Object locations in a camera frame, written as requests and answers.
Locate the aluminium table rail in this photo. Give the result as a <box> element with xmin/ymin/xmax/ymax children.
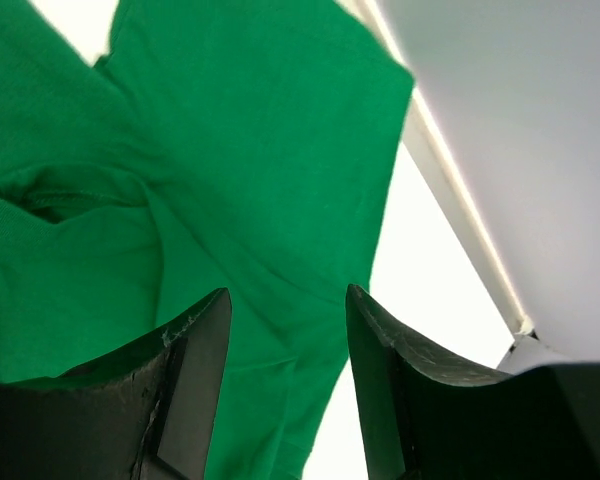
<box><xmin>354</xmin><ymin>0</ymin><xmax>536</xmax><ymax>346</ymax></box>

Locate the green t shirt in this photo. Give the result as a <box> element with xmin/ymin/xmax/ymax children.
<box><xmin>0</xmin><ymin>1</ymin><xmax>414</xmax><ymax>479</ymax></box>

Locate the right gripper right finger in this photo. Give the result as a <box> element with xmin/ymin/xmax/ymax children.
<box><xmin>346</xmin><ymin>285</ymin><xmax>600</xmax><ymax>479</ymax></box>

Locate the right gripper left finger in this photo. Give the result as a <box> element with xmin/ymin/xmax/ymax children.
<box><xmin>0</xmin><ymin>288</ymin><xmax>232</xmax><ymax>479</ymax></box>

